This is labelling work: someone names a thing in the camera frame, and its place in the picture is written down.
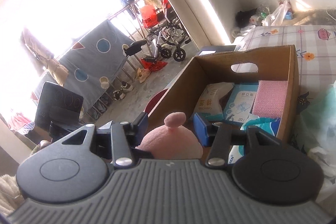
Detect white cotton swab bag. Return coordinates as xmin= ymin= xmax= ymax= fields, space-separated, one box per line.
xmin=193 ymin=82 xmax=234 ymax=122

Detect pink plush pig toy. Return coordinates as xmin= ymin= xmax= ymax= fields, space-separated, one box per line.
xmin=136 ymin=112 xmax=203 ymax=160

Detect blue bandage box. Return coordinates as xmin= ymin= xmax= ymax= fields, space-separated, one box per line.
xmin=223 ymin=83 xmax=259 ymax=124

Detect blue wet wipes pack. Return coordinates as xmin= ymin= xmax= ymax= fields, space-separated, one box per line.
xmin=227 ymin=113 xmax=281 ymax=166

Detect pink scrubbing sponge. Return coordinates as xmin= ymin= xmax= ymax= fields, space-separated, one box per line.
xmin=252 ymin=80 xmax=288 ymax=118

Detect person's hand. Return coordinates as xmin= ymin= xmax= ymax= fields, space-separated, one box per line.
xmin=37 ymin=140 xmax=51 ymax=151

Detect grey dotted hanging sheet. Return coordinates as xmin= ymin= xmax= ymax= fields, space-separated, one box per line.
xmin=34 ymin=19 xmax=134 ymax=119

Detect brown cardboard box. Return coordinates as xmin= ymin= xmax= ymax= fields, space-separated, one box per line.
xmin=148 ymin=45 xmax=299 ymax=142

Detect wheelchair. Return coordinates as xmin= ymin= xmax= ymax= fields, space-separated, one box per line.
xmin=144 ymin=0 xmax=191 ymax=63

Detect red bag on rack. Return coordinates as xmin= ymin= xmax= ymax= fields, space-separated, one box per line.
xmin=139 ymin=5 xmax=159 ymax=28

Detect white tied plastic bag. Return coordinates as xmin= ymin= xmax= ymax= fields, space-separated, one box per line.
xmin=288 ymin=82 xmax=336 ymax=204

